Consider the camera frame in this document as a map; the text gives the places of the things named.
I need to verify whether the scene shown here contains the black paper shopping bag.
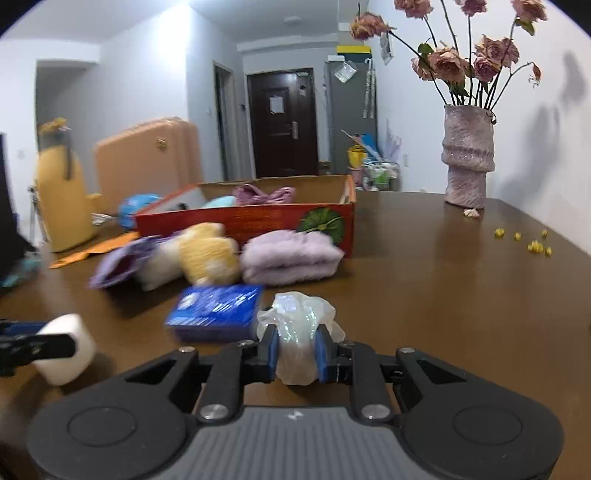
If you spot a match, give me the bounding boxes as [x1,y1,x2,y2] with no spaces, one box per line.
[0,131,35,287]

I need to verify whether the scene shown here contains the pink satin scrunchie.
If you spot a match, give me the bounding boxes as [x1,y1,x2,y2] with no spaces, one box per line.
[232,184,296,205]

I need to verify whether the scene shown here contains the grey refrigerator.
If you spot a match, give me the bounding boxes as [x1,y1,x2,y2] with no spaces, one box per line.
[324,58,377,175]

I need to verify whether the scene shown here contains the dark brown entrance door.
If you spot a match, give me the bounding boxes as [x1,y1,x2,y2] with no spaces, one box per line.
[247,69,319,178]

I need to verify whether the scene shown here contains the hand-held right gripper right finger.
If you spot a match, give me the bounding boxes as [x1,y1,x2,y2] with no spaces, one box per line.
[315,326,467,424]

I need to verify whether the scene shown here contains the red cardboard box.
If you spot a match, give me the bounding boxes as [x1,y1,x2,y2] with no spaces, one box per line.
[135,174,357,258]

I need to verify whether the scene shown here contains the peach ribbed suitcase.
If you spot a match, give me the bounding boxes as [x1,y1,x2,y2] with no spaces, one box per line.
[92,116,204,208]

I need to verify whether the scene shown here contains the pink textured vase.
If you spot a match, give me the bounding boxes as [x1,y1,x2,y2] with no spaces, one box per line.
[441,104,497,209]

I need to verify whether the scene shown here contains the small rack with bottles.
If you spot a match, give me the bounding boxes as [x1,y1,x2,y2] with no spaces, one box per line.
[362,159,399,191]

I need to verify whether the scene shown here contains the blue wet wipes pack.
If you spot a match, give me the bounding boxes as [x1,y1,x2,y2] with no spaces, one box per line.
[117,194,162,229]

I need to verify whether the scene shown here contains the clear plastic bag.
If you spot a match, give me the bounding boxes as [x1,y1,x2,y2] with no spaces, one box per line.
[256,292,346,386]

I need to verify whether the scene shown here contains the yellow fluffy plush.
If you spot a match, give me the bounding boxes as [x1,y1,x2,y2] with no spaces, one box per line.
[178,223,241,287]

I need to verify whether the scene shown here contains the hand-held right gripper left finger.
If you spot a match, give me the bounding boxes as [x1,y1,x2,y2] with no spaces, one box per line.
[124,325,279,424]

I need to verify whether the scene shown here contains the yellow thermos jug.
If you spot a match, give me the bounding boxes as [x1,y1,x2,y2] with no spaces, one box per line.
[34,117,100,253]

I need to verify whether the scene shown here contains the white foam cube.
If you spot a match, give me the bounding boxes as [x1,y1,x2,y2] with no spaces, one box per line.
[32,314,97,386]

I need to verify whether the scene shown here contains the small teal snack packet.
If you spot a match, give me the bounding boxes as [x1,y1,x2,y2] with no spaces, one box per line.
[0,258,40,287]

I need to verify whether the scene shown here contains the bunch of dried pink roses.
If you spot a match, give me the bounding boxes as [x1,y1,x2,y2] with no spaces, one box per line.
[349,0,550,109]

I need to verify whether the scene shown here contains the hanging folded umbrella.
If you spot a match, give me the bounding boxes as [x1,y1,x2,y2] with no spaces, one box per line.
[362,59,376,120]

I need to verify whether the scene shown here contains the blue tissue packet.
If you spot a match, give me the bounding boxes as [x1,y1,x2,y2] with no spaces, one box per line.
[165,284,264,343]

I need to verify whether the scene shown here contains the lilac fluffy towel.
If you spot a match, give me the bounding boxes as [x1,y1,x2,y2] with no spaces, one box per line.
[240,231,345,284]

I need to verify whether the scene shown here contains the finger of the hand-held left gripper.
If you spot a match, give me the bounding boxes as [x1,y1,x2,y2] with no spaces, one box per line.
[0,334,77,377]
[0,318,44,337]

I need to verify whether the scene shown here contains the scattered yellow flower buds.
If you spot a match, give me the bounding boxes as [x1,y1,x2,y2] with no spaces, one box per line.
[494,228,553,256]

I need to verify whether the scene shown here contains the side room door frame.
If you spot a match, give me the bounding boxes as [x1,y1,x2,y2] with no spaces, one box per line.
[213,61,236,182]

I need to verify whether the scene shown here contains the purple fabric pouch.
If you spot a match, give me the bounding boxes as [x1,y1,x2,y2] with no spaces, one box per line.
[89,235,162,291]

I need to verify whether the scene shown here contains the orange strap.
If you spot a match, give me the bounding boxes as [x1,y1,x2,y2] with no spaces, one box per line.
[48,231,139,270]

